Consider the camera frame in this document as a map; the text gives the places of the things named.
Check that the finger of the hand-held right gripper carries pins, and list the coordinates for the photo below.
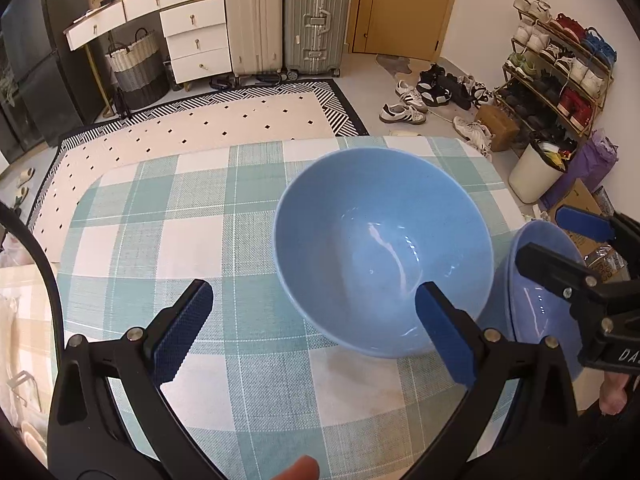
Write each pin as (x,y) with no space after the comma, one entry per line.
(555,267)
(585,222)

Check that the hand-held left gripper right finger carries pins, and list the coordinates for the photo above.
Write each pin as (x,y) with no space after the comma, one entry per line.
(445,335)

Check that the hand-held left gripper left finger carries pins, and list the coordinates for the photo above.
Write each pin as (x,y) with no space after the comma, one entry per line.
(182,330)

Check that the blue bowl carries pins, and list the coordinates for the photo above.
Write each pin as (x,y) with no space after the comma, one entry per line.
(350,240)
(537,310)
(508,285)

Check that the person's right hand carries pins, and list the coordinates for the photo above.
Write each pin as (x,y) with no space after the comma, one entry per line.
(612,395)

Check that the person's left hand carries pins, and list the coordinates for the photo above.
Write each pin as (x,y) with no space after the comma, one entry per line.
(300,470)

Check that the purple bag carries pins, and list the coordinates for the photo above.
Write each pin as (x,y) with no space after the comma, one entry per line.
(595,165)

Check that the white trash bin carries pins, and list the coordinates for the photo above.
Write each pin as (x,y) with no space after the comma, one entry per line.
(535,175)

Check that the teal checked tablecloth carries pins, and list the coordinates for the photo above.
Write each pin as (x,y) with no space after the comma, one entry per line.
(200,240)

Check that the person's dark clothing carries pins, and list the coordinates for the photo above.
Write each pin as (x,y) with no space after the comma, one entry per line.
(615,450)

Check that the small brown box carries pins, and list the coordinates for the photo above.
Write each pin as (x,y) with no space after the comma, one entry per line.
(497,127)

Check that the gold shoe rack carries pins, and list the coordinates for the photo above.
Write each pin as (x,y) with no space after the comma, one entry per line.
(522,85)

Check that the rows of assorted shoes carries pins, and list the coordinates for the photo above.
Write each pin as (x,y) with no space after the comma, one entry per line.
(575,70)

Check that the beige checked cloth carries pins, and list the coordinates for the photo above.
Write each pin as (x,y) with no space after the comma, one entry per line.
(25,320)

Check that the clear metal holder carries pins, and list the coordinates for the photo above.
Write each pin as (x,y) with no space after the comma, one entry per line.
(22,387)

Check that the cream plate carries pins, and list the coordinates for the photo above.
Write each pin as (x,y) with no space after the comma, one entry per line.
(32,440)

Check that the group of loose sneakers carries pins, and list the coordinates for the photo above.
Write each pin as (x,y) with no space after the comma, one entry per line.
(430,90)

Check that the beige slipper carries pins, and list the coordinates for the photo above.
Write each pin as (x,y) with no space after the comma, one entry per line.
(25,176)
(21,195)

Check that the patterned rug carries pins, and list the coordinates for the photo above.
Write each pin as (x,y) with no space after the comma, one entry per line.
(225,115)

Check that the black bottle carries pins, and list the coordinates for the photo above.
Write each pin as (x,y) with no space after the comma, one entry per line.
(172,75)

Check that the woven laundry basket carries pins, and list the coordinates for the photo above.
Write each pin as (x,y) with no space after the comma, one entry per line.
(137,70)

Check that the brown door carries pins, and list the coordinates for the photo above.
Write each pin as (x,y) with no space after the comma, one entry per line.
(405,5)

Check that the white dresser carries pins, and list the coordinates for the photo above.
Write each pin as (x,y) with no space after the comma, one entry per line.
(195,40)

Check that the black refrigerator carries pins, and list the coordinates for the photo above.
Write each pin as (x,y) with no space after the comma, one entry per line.
(35,60)

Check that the white suitcase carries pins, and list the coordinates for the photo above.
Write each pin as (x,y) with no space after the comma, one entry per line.
(252,20)

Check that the silver suitcase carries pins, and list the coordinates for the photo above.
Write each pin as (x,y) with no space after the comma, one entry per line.
(315,20)

